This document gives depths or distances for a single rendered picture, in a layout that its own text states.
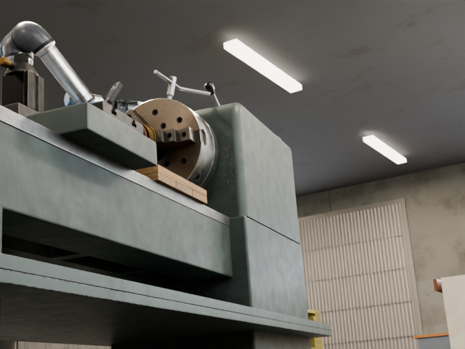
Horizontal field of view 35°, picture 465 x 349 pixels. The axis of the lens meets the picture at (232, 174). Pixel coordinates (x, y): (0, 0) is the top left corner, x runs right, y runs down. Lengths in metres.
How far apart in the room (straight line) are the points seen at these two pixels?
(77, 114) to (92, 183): 0.16
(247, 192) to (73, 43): 4.01
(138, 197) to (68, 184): 0.29
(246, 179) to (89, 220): 0.87
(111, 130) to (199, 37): 4.57
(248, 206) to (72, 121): 0.92
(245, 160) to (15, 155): 1.10
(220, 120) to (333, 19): 3.73
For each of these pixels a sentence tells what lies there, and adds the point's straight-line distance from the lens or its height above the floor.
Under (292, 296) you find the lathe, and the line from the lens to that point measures 2.62.
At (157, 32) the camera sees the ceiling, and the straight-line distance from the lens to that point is 5.99.
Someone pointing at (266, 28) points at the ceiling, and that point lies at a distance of 6.05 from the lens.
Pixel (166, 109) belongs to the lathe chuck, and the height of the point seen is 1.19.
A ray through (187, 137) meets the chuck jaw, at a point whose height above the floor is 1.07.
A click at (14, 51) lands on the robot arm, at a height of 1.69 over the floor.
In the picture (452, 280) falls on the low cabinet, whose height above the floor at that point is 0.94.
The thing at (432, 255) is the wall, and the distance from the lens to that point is 10.43.
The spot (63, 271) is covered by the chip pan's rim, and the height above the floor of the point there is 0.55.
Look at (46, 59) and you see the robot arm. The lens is 3.02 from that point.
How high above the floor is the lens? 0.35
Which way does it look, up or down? 16 degrees up
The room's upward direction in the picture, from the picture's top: 4 degrees counter-clockwise
